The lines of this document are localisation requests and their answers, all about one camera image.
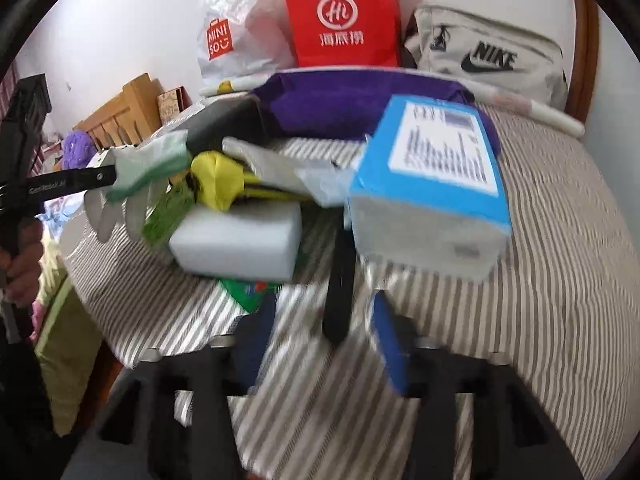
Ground white foam sponge block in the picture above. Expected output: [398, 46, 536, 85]
[168, 200, 303, 284]

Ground white and green gloves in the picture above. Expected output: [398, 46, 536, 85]
[84, 129, 193, 243]

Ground green wet wipes pack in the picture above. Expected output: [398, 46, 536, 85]
[142, 179, 195, 249]

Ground yellow umbrella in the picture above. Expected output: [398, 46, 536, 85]
[190, 151, 310, 211]

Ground translucent mesh bag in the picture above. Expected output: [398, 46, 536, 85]
[222, 136, 355, 208]

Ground person's left hand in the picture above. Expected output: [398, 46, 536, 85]
[1, 218, 43, 308]

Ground green snack packet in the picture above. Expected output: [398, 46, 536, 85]
[219, 278, 280, 313]

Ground purple plush toy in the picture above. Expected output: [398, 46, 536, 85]
[62, 130, 98, 170]

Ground blue tissue pack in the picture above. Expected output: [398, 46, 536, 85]
[348, 96, 512, 282]

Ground striped mattress cover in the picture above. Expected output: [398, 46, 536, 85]
[60, 102, 640, 480]

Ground brown patterned card box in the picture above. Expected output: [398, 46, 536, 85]
[156, 87, 184, 125]

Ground dark green rectangular box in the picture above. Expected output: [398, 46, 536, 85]
[179, 94, 268, 157]

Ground purple cloth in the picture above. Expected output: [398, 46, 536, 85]
[252, 67, 476, 140]

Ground rolled white patterned sheet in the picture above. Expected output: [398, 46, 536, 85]
[198, 65, 585, 140]

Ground white Miniso plastic bag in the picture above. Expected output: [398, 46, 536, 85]
[196, 0, 296, 94]

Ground beige Nike bag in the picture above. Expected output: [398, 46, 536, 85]
[405, 4, 568, 110]

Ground red paper shopping bag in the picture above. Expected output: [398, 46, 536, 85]
[285, 0, 401, 67]

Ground brown wooden door frame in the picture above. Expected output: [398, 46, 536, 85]
[565, 0, 600, 122]

